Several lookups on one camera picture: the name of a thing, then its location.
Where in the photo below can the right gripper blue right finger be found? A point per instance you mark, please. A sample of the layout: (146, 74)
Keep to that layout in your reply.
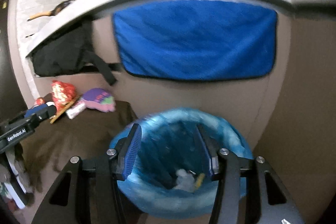
(211, 150)

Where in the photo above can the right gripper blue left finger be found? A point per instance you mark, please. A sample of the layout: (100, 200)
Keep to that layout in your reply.
(122, 157)

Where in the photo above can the red paper cup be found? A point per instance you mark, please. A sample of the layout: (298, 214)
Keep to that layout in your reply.
(39, 101)

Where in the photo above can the yellow snack package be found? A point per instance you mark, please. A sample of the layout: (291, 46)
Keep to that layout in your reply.
(64, 109)

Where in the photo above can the purple eggplant sponge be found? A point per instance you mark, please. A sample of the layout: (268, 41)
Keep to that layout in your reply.
(99, 99)

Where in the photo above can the crumpled trash in bin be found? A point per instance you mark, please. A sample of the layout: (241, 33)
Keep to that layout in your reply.
(188, 181)

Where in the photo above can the blue-lined trash bin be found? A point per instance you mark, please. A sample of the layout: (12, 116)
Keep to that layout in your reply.
(168, 145)

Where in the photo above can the red plastic bag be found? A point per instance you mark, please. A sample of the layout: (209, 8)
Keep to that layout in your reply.
(62, 94)

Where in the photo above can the white tissue pack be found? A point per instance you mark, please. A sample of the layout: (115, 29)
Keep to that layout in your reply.
(75, 109)

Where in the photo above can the black hanging bag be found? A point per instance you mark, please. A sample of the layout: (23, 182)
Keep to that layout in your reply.
(69, 53)

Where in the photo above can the blue hanging cloth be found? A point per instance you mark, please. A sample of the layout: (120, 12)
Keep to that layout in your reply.
(196, 40)

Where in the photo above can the orange-handled utensil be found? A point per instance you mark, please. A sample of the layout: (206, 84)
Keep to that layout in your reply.
(61, 6)

